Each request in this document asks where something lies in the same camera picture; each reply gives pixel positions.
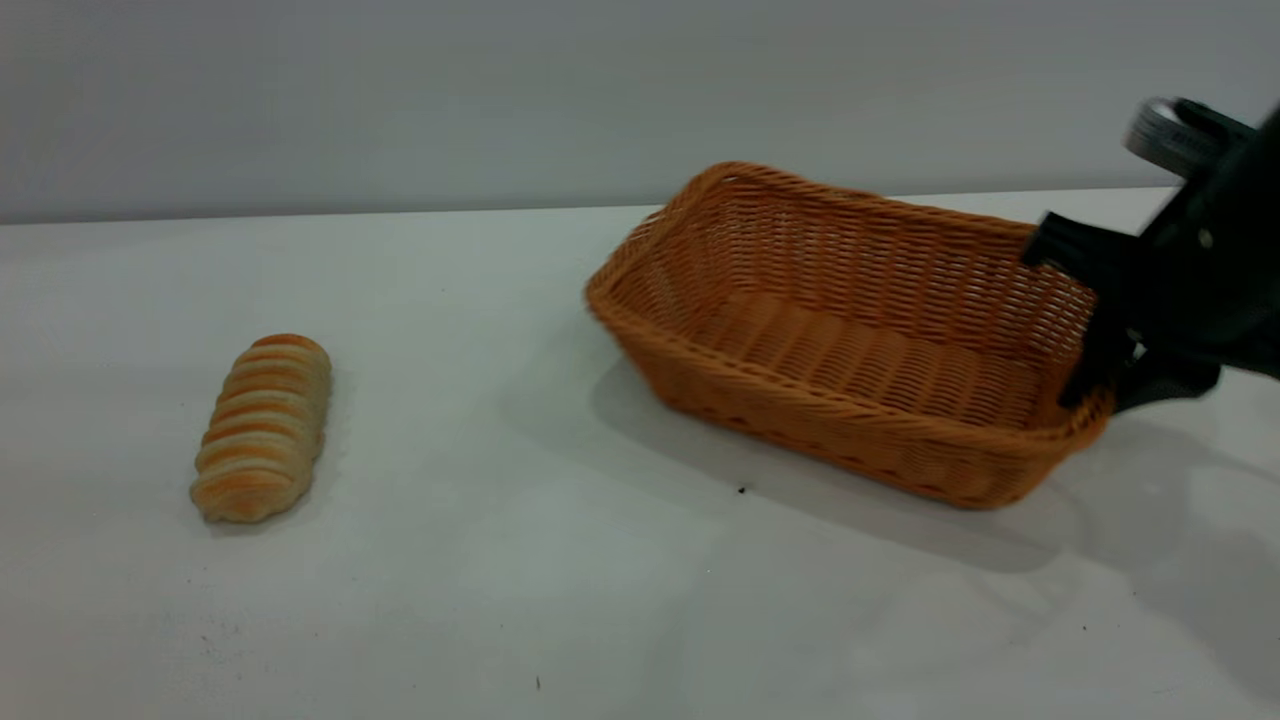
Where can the striped long bread roll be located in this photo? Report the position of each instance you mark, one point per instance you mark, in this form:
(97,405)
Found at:
(262,430)

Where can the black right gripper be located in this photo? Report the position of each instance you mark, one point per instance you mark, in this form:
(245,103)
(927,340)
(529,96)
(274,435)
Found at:
(1210,270)

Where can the orange woven wicker basket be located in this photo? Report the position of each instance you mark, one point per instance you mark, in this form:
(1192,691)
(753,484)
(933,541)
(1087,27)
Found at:
(850,365)

